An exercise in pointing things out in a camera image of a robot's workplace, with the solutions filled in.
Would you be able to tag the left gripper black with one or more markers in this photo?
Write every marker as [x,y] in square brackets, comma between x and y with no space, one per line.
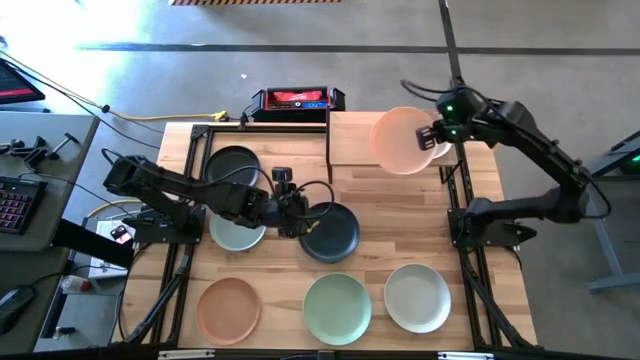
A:
[289,212]

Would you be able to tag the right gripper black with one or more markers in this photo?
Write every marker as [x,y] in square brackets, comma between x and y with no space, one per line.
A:
[450,132]

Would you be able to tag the peach plate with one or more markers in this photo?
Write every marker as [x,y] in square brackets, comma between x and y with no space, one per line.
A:
[397,142]

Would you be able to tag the dark teal plate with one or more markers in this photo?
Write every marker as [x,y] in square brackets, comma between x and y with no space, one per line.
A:
[335,235]

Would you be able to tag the pale sage green plate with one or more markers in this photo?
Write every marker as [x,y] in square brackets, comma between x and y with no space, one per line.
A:
[235,239]

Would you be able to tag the terracotta plate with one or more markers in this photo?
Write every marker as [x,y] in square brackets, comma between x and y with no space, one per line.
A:
[228,311]

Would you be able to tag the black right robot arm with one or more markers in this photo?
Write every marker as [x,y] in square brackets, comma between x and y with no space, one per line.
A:
[540,135]

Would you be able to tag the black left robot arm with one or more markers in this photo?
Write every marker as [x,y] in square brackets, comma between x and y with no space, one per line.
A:
[200,192]

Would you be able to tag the pale pink plate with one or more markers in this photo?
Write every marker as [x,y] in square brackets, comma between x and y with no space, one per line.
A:
[444,150]

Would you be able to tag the mint green plate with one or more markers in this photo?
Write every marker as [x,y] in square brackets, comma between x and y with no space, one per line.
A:
[337,309]

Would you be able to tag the black plate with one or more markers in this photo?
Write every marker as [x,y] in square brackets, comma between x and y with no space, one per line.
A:
[232,162]

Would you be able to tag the red and black toolbox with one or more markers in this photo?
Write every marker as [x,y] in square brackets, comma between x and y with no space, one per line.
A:
[297,102]

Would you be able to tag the light grey plate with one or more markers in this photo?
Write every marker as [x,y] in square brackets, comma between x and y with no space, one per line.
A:
[417,298]

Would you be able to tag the white power box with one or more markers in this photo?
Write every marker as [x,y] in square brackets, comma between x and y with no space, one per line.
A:
[107,260]

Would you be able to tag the grey metal stand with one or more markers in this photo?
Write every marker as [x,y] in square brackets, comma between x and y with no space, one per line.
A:
[615,240]

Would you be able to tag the white bottle red cap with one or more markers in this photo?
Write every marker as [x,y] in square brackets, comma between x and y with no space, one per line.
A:
[75,284]

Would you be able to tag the grey desk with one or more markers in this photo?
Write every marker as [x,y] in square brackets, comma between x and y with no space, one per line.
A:
[60,170]

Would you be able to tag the black desk clamp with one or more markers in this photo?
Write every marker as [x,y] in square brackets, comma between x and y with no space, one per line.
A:
[27,151]

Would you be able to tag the black keyboard red backlight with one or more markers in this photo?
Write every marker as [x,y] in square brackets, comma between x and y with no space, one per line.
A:
[17,205]

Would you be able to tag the black computer mouse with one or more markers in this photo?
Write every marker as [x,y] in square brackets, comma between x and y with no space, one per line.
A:
[15,305]

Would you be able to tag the black monitor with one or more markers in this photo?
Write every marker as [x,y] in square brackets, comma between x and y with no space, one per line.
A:
[15,82]

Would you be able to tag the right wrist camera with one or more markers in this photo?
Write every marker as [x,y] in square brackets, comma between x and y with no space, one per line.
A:
[457,105]

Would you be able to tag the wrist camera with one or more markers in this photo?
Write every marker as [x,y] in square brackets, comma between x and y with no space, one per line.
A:
[282,176]
[457,105]

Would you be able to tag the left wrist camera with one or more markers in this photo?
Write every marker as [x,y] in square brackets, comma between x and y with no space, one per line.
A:
[282,176]

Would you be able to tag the black aluminium table frame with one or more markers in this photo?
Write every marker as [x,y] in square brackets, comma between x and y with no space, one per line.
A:
[265,129]

